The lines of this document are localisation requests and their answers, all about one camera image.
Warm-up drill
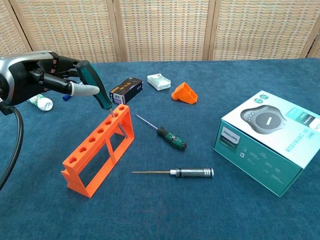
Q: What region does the silver precision screwdriver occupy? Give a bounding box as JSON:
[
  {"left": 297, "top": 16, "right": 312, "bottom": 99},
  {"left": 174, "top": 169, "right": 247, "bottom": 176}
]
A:
[{"left": 130, "top": 167, "right": 215, "bottom": 179}]

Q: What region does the black gold small carton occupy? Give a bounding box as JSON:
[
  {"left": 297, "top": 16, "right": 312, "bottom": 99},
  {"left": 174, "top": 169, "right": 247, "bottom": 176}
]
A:
[{"left": 108, "top": 77, "right": 144, "bottom": 105}]

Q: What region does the small green black screwdriver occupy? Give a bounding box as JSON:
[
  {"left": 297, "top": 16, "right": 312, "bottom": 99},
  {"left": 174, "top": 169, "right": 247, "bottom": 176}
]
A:
[{"left": 135, "top": 114, "right": 188, "bottom": 151}]

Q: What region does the orange tool rack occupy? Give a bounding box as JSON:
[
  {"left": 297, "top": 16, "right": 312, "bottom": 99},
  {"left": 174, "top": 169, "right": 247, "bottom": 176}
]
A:
[{"left": 60, "top": 104, "right": 136, "bottom": 199}]

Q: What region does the large green black screwdriver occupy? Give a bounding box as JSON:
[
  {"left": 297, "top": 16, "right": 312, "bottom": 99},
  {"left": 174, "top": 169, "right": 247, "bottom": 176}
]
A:
[{"left": 75, "top": 59, "right": 130, "bottom": 140}]

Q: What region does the white plastic bottle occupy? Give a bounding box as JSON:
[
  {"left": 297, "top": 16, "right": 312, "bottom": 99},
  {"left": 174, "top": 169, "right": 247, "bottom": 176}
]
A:
[{"left": 26, "top": 93, "right": 54, "bottom": 113}]

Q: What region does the woven bamboo folding screen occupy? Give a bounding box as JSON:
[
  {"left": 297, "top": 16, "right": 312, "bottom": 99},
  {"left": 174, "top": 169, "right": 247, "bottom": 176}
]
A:
[{"left": 0, "top": 0, "right": 320, "bottom": 67}]

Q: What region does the small orange plastic holder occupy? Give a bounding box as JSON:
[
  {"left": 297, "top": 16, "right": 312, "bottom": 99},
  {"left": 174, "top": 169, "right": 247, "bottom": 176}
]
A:
[{"left": 171, "top": 81, "right": 199, "bottom": 106}]

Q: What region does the blue felt table mat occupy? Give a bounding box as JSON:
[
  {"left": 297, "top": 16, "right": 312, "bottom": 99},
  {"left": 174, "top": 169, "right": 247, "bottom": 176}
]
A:
[{"left": 0, "top": 57, "right": 320, "bottom": 240}]

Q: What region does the teal white Philips box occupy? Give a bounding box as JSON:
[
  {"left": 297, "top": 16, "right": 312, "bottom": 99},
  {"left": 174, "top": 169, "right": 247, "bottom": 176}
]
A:
[{"left": 212, "top": 90, "right": 320, "bottom": 199}]

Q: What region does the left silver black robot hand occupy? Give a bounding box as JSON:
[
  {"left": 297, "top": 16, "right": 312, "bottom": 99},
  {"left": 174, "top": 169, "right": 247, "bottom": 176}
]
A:
[{"left": 0, "top": 50, "right": 101, "bottom": 107}]

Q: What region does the white tissue pack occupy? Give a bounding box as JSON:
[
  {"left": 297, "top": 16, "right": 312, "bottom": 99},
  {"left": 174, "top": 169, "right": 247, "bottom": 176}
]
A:
[{"left": 146, "top": 72, "right": 173, "bottom": 92}]

